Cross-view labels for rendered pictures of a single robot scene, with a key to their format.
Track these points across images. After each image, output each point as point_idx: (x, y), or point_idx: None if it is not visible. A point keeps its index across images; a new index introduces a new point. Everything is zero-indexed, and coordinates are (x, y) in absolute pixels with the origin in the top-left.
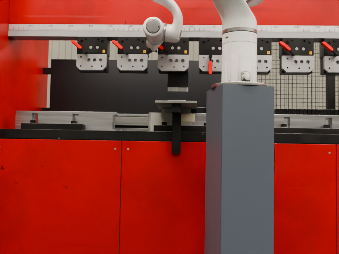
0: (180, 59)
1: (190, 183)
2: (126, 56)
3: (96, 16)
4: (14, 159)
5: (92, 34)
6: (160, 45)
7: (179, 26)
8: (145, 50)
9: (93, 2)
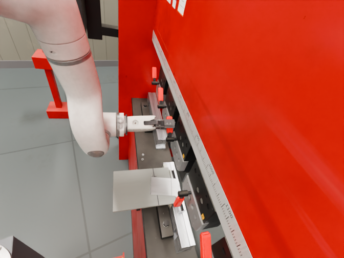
0: (178, 157)
1: (138, 228)
2: (165, 108)
3: (168, 52)
4: None
5: (164, 69)
6: (152, 130)
7: (81, 148)
8: (171, 116)
9: (170, 34)
